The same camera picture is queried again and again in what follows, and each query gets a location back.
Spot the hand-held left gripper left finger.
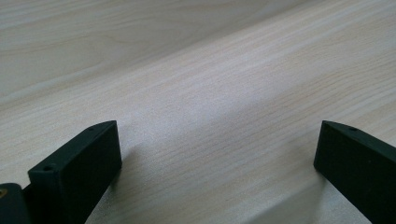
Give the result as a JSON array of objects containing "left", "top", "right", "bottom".
[{"left": 22, "top": 119, "right": 123, "bottom": 224}]

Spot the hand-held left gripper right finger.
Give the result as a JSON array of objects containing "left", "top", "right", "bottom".
[{"left": 313, "top": 119, "right": 396, "bottom": 224}]

